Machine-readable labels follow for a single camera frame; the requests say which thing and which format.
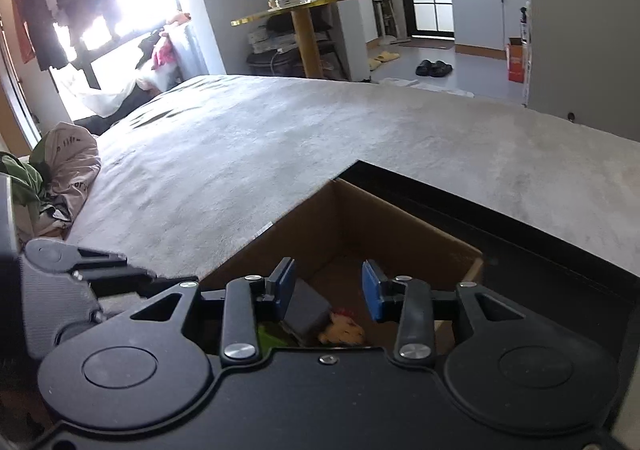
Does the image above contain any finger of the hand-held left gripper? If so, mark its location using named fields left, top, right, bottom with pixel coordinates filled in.
left=89, top=264, right=201, bottom=301
left=66, top=246, right=128, bottom=275

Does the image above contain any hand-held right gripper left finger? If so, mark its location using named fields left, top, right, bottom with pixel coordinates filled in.
left=131, top=257, right=296, bottom=365

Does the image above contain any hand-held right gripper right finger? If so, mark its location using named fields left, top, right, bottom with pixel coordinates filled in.
left=362, top=259, right=531, bottom=367

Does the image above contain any grey-blue toy cube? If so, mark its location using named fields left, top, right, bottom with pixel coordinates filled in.
left=284, top=278, right=331, bottom=342

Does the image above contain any green toy cube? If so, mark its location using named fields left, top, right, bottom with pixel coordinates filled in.
left=257, top=322, right=297, bottom=349

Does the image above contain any doll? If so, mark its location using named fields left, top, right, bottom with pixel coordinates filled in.
left=318, top=309, right=366, bottom=347

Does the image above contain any cardboard box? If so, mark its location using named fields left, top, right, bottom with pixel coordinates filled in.
left=200, top=178, right=485, bottom=348

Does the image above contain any black tray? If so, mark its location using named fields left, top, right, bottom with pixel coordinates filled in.
left=334, top=160, right=640, bottom=381

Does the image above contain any pink plastic bag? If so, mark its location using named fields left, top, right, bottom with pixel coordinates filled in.
left=29, top=121, right=101, bottom=231

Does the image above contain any green cloth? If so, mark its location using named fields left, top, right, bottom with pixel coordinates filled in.
left=0, top=152, right=45, bottom=211

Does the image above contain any black bag under table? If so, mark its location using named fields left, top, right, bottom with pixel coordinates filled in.
left=246, top=50, right=306, bottom=78

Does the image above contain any pair of black slippers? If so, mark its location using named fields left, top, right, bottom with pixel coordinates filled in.
left=416, top=60, right=453, bottom=77

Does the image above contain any pair of yellow slippers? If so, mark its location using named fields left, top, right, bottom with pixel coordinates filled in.
left=367, top=50, right=401, bottom=70

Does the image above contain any low white cabinet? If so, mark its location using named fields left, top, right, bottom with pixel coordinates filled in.
left=332, top=0, right=378, bottom=83

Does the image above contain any round gold-edged side table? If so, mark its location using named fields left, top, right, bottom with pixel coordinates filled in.
left=231, top=0, right=370, bottom=79

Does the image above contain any orange carton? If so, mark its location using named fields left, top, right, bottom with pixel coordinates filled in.
left=507, top=37, right=530, bottom=83

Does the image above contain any white kitchen cabinet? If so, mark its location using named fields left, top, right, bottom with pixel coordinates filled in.
left=447, top=0, right=531, bottom=50

